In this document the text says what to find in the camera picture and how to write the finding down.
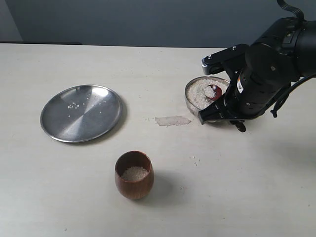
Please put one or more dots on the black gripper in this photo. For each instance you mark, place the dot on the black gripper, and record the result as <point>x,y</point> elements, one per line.
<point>267,74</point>

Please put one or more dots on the red wooden spoon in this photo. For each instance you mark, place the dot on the red wooden spoon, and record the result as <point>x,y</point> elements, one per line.
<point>213,92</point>

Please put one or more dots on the brown wooden cup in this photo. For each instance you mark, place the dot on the brown wooden cup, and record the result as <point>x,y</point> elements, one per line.
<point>134,189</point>

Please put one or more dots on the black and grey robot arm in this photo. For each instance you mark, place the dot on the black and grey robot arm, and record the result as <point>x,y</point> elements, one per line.
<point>299,36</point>

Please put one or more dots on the glass bowl of rice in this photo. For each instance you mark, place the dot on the glass bowl of rice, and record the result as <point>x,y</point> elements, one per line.
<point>194,92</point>

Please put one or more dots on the clear tape patch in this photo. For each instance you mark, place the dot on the clear tape patch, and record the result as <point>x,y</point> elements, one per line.
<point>172,121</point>

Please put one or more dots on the round steel plate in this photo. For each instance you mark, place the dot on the round steel plate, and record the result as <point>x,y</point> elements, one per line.
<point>81,113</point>

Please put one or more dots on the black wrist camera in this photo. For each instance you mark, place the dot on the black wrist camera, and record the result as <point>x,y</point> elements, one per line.
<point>230,60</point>

